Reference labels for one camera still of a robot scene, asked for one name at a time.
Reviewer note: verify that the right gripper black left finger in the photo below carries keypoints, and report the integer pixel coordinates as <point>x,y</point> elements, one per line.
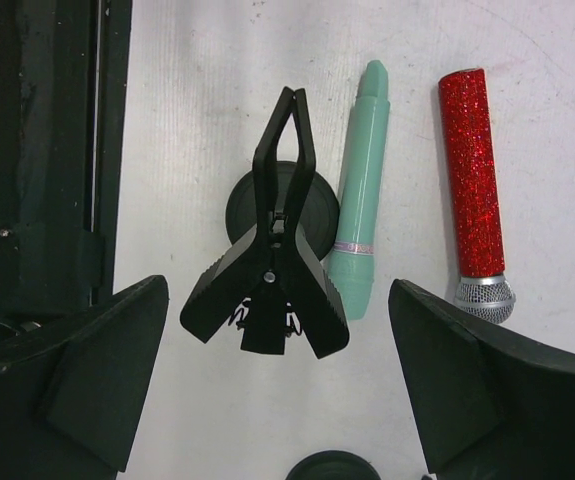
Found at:
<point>72,390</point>

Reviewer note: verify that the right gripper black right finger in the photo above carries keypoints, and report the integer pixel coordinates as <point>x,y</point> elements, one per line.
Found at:
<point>488,403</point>

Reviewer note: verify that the black clip mic stand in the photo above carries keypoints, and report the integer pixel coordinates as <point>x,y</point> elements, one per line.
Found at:
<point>272,268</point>
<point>333,465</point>

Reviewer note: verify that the mint green microphone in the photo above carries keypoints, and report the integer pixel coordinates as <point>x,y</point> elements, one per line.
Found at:
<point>351,264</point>

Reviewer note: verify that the red glitter microphone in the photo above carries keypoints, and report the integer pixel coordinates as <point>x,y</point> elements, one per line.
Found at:
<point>483,289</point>

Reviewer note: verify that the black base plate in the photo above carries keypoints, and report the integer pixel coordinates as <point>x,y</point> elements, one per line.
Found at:
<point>63,85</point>

